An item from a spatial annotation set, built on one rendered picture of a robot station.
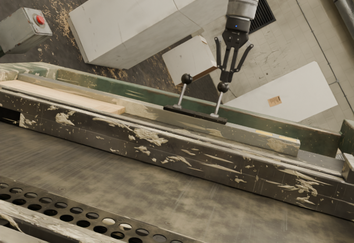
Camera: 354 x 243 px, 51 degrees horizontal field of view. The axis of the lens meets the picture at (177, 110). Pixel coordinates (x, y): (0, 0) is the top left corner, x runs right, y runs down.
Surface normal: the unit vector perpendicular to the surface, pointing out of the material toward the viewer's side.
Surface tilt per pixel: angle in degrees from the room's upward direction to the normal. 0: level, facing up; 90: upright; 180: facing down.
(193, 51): 90
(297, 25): 90
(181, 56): 90
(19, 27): 90
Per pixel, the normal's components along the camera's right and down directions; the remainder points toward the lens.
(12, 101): -0.26, 0.15
